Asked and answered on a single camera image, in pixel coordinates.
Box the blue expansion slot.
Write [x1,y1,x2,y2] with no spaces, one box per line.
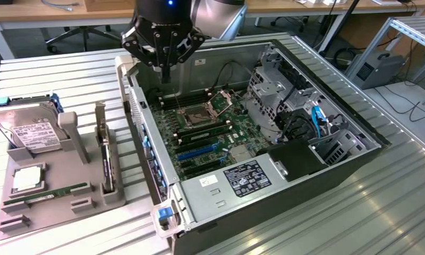
[176,145,219,162]

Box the thin locking lever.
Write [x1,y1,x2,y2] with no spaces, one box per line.
[174,89,186,114]

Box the silver CPU chip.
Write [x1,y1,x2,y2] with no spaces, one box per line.
[12,166,47,191]

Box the black slanted pole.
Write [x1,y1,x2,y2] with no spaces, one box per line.
[319,0,362,58]

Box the green RAM stick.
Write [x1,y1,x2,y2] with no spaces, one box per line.
[3,185,88,206]
[178,124,234,142]

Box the grey parts rack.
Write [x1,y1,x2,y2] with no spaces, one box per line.
[0,111,128,241]

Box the open black PC case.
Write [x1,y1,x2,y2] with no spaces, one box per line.
[115,38,394,255]

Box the aluminium frame table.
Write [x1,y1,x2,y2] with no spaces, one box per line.
[343,15,425,83]

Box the grey power supply unit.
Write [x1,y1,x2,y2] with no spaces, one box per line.
[178,153,296,223]

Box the black plastic shroud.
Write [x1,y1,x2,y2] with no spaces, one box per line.
[256,139,331,183]

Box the metal socket cover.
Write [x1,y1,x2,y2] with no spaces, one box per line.
[206,89,236,118]

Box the blue disk wire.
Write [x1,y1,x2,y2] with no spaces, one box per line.
[310,104,330,140]

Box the CPU socket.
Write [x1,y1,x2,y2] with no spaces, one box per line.
[179,105,218,130]

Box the black wire bundle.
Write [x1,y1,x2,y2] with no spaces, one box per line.
[274,107,316,142]

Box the silver hard disk drive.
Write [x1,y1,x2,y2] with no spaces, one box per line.
[0,101,67,155]

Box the silver disk bay cage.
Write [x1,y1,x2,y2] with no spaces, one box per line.
[246,44,330,139]
[310,127,382,167]

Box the black graphics card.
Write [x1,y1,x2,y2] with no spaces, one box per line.
[94,101,116,194]

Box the grey office chair base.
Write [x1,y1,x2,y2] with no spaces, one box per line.
[44,25,127,53]

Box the light blue case latch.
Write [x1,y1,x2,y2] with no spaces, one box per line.
[156,207,174,222]

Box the black office chair base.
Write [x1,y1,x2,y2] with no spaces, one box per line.
[268,15,311,35]

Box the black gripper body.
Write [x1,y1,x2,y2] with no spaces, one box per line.
[132,0,195,37]

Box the silver chipset heatsink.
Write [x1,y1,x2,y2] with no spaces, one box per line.
[230,147,254,163]

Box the black wire in case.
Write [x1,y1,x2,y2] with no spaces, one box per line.
[214,60,256,91]

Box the grey box with handle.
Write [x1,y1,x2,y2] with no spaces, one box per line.
[354,51,408,90]

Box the grey network cable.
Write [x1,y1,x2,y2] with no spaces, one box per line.
[42,0,82,12]

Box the green motherboard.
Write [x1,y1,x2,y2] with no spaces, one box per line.
[147,89,275,182]

